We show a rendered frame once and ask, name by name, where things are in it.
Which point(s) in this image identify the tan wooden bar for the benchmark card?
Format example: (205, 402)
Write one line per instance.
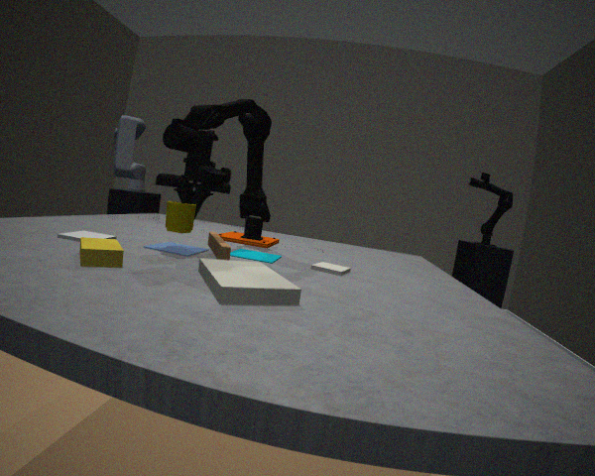
(218, 246)

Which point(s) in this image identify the yellow block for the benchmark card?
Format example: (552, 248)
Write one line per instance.
(97, 252)

